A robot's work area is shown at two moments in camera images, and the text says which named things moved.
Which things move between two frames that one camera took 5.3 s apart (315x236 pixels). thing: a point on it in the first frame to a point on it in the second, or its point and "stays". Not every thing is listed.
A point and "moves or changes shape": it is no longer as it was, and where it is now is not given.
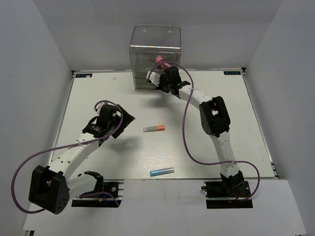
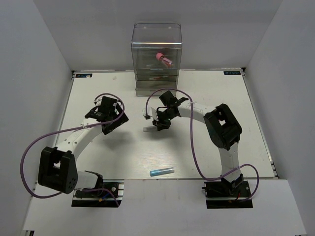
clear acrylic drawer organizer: x=147 y=42 stays
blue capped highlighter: x=161 y=171 stays
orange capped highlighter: x=155 y=128 stays
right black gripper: x=162 y=78 to x=160 y=123
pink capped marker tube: x=160 y=59 moves or changes shape
